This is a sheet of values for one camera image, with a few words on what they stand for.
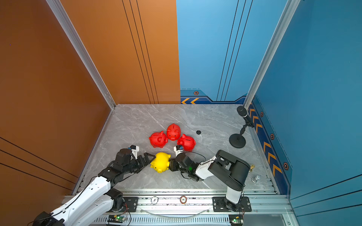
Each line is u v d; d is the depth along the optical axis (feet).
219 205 2.38
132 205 2.38
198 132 3.36
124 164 2.11
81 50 2.80
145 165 2.38
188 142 2.91
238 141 3.19
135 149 2.53
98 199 1.73
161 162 2.59
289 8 2.31
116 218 2.33
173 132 3.02
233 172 1.55
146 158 2.43
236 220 2.33
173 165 2.53
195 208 2.38
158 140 2.90
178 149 2.64
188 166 2.27
